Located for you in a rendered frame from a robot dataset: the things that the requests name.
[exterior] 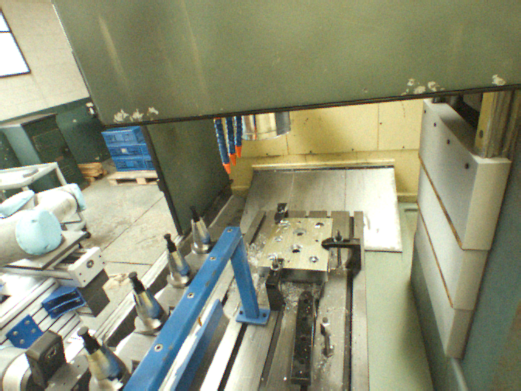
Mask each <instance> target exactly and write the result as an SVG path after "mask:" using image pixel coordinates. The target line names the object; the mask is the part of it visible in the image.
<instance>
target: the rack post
mask: <svg viewBox="0 0 521 391"><path fill-rule="evenodd" d="M230 261H231V265H232V268H233V273H234V276H235V280H236V284H237V288H238V290H239V294H240V299H241V302H242V305H243V306H241V307H240V309H239V312H238V314H237V316H236V322H240V323H246V324H257V325H264V326H266V325H267V322H268V318H269V316H270V313H271V311H270V310H269V309H261V308H259V306H258V302H257V297H256V293H255V289H254V283H253V279H252V276H251V272H250V266H249V262H248V259H247V253H246V249H245V246H244V242H243V237H241V238H240V241H239V243H238V245H237V246H236V248H235V250H234V252H233V254H232V255H231V257H230Z"/></svg>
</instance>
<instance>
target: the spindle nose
mask: <svg viewBox="0 0 521 391"><path fill-rule="evenodd" d="M241 117H242V118H243V121H242V123H243V126H242V127H243V131H242V132H243V136H242V138H243V140H268V139H272V138H275V137H280V136H283V135H285V134H287V133H289V132H291V131H292V130H293V129H294V127H295V125H294V121H295V118H294V111H292V112H276V113H268V114H260V115H252V116H241Z"/></svg>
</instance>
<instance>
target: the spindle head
mask: <svg viewBox="0 0 521 391"><path fill-rule="evenodd" d="M51 1H52V3H53V6H54V8H55V10H56V13H57V16H58V18H59V20H60V23H61V25H62V27H63V30H64V32H65V35H66V37H67V40H68V43H69V44H70V46H71V49H72V52H73V54H74V57H75V59H76V61H77V63H78V66H79V69H80V71H81V74H82V76H83V79H84V80H85V84H86V86H87V88H88V91H89V93H90V96H91V99H92V101H93V103H94V105H95V108H96V110H97V113H98V115H99V118H100V120H101V122H102V125H106V126H105V128H106V129H112V128H121V127H129V126H145V125H154V124H162V123H178V122H186V121H195V120H203V119H218V118H227V117H235V116H252V115H260V114H268V113H276V112H292V111H301V110H309V109H325V108H333V107H342V106H358V105H366V104H375V103H383V102H398V101H407V100H416V99H431V98H439V97H448V96H456V95H472V94H481V93H489V92H505V91H513V90H521V0H51Z"/></svg>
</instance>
